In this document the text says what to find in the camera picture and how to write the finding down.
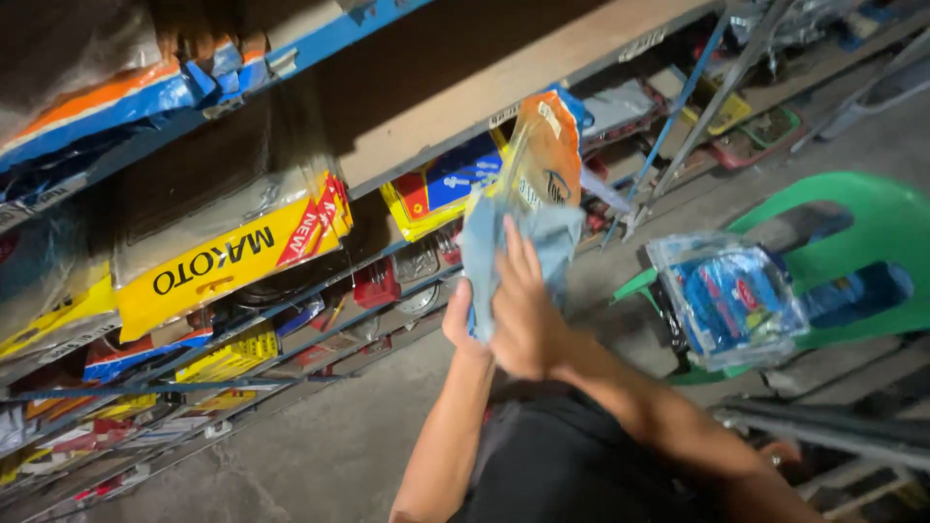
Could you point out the person's right hand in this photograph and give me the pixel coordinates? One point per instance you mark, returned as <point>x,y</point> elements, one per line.
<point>529,327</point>

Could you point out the dark metal bars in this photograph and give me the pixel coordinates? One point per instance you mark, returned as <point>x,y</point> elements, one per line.
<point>828,432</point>

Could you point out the clear bag of blue packets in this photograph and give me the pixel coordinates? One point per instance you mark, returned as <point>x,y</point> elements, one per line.
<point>726,301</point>

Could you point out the person's black shirt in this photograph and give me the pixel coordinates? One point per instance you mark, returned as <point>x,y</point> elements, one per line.
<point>574,465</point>

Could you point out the cluttered background shelf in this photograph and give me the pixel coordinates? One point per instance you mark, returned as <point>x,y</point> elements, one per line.
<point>785,80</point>

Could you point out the stack of yellow packets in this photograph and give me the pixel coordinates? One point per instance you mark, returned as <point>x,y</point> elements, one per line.
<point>218,265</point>

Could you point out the pile of yellow-blue packets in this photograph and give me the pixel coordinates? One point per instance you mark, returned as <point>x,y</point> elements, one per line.
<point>443,189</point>

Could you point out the orange plastic packet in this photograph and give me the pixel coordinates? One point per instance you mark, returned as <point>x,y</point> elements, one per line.
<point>548,149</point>

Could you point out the blue metal shelf rack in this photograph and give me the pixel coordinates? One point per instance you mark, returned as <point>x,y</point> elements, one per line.
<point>407,94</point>

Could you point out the green plastic chair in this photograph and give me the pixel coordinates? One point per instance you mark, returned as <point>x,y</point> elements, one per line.
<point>872,232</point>

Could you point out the grey metal ladder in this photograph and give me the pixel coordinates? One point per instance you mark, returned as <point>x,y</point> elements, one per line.
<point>697,116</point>

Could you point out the person's right fingers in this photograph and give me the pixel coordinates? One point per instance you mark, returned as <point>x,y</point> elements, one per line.
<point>519,258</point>

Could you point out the blue-grey cloth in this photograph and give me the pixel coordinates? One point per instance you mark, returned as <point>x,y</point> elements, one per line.
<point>501,240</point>

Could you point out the person's left hand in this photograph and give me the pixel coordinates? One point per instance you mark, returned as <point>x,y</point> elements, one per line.
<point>465,330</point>

